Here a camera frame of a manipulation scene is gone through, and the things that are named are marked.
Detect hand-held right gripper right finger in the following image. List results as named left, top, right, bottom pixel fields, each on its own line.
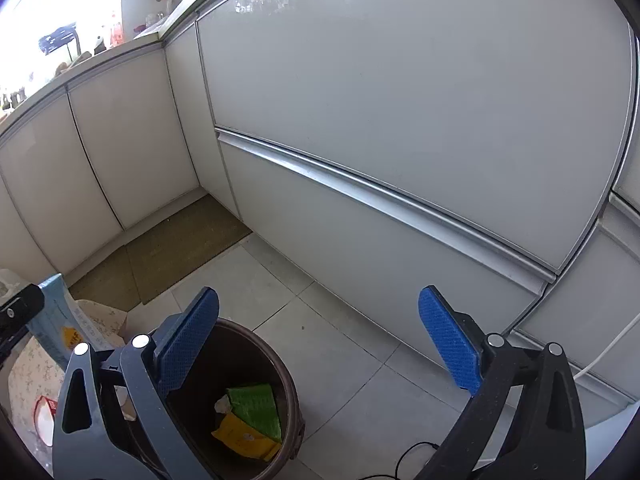
left=414, top=285, right=587, bottom=480

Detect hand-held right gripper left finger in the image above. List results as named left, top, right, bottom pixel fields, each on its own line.
left=51, top=286, right=221, bottom=480

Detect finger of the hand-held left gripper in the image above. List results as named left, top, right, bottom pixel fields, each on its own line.
left=0, top=284, right=45, bottom=357

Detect light blue tissue packet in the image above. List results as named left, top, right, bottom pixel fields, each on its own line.
left=25, top=274, right=126, bottom=368

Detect brown plastic trash bin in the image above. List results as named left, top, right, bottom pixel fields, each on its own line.
left=117, top=317, right=306, bottom=480

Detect floral tablecloth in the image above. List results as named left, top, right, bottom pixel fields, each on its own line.
left=6, top=299, right=130, bottom=466

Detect green snack packet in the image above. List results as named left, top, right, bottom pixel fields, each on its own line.
left=226, top=384, right=283, bottom=443

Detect yellow snack packet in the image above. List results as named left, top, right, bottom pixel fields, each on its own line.
left=211, top=412, right=282, bottom=462

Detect red rimmed white cup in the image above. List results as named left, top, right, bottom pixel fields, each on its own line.
left=34, top=395, right=57, bottom=448

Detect white kitchen cabinets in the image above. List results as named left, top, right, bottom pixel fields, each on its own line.
left=0, top=0, right=640, bottom=431

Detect black cable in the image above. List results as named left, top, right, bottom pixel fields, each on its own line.
left=392, top=441, right=441, bottom=480

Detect white cable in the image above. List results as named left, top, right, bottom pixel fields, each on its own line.
left=572, top=317, right=640, bottom=381

